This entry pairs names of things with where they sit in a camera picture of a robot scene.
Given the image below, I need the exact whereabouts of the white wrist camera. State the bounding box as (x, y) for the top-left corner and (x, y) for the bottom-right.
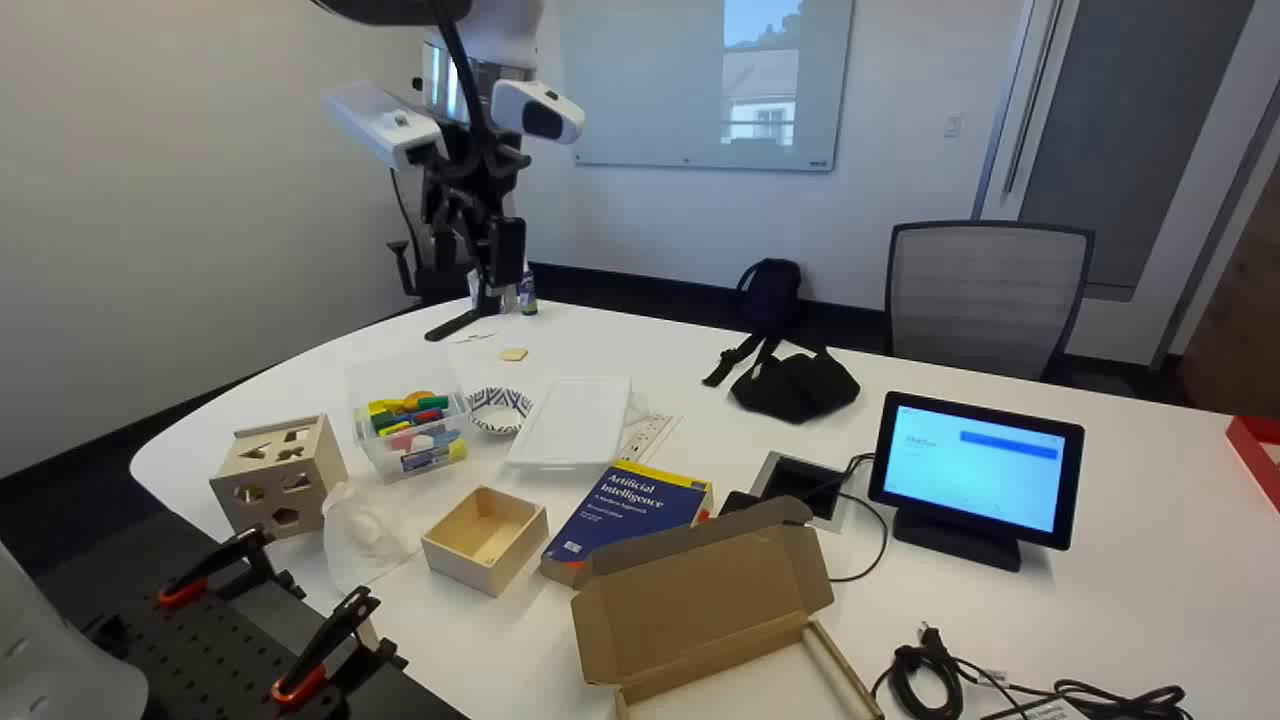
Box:
(492, 81), (586, 143)

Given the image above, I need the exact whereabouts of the blue book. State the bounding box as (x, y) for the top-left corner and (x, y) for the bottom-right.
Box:
(540, 461), (712, 582)

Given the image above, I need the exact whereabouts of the open cardboard box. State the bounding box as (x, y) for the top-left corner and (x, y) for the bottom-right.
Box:
(574, 495), (833, 702)

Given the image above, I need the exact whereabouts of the wooden shape sorter cube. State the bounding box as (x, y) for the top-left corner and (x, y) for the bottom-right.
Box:
(214, 416), (350, 534)

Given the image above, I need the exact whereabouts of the wall whiteboard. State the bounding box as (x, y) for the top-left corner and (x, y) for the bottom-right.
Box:
(555, 0), (858, 172)

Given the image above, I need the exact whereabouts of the small open wooden box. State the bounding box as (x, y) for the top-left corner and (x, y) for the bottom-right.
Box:
(422, 488), (550, 595)

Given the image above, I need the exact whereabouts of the orange black clamp right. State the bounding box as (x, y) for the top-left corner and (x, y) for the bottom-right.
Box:
(269, 582), (397, 709)

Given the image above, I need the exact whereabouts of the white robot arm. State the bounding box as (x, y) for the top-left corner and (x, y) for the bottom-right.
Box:
(311, 0), (586, 316)

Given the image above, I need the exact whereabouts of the grey mesh office chair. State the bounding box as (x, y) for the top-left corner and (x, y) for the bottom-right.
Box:
(884, 218), (1092, 381)

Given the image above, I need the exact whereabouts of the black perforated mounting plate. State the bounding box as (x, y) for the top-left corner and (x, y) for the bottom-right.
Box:
(84, 591), (464, 720)

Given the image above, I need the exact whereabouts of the black tablet with stand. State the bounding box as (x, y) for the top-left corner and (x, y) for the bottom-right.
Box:
(869, 391), (1086, 571)

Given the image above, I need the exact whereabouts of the white flat tray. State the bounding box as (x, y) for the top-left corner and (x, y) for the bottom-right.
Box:
(510, 372), (628, 468)

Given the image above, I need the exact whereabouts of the red object at edge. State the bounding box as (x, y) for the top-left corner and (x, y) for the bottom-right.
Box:
(1229, 416), (1280, 511)

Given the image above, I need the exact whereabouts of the black remote on table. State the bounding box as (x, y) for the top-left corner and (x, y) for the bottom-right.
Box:
(423, 309), (492, 342)

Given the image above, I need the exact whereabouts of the white napkin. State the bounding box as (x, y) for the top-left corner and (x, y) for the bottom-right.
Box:
(326, 479), (414, 565)

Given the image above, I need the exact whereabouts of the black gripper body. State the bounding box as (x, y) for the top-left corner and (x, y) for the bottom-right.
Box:
(423, 123), (527, 289)

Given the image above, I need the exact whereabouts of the coiled black cable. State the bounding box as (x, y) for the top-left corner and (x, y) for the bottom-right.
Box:
(869, 621), (1196, 720)

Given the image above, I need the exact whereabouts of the orange black clamp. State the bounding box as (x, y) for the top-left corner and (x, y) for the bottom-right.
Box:
(153, 528), (301, 613)
(269, 582), (397, 709)

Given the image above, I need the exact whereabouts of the clear plastic box of toys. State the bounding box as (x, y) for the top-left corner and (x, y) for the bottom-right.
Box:
(350, 375), (471, 479)

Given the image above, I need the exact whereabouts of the black table power outlet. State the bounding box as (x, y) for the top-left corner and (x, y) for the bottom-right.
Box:
(753, 453), (843, 520)

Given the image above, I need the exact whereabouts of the orange black clamp left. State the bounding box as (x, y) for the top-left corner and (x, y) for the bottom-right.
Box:
(153, 528), (301, 613)

